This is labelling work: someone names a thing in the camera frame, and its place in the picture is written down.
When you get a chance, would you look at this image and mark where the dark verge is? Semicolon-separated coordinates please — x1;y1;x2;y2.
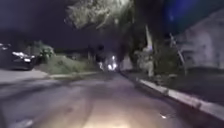
126;67;224;107

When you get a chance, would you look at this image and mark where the pale building wall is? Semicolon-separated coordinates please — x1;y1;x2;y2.
172;9;224;72

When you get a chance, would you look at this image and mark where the pale concrete kerb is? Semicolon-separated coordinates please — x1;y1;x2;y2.
119;70;224;122

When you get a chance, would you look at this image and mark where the large tree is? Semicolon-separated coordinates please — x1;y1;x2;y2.
65;0;165;78

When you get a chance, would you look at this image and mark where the grey asphalt road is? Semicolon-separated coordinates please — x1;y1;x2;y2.
0;68;224;128

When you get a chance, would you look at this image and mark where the dark car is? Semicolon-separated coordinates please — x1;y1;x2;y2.
0;42;38;71

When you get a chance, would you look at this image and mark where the green bush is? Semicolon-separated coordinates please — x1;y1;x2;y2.
32;40;57;64

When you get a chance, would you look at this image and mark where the grass mound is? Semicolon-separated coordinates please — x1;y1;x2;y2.
35;54;100;76

